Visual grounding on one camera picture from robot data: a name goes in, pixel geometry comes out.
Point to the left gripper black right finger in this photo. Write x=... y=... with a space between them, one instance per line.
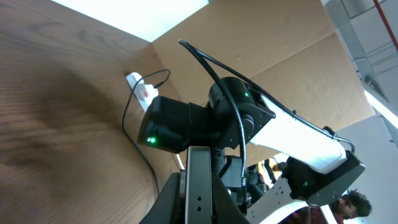
x=225 y=210

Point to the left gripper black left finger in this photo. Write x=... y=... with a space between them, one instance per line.
x=169 y=206

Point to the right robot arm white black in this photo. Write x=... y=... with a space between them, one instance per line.
x=319 y=169

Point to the white power strip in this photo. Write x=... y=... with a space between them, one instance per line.
x=145 y=93

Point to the person with dark hair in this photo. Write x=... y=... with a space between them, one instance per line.
x=349 y=206

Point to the brown cardboard panel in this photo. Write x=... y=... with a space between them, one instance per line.
x=289 y=48

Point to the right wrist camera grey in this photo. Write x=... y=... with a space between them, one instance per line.
x=231 y=177

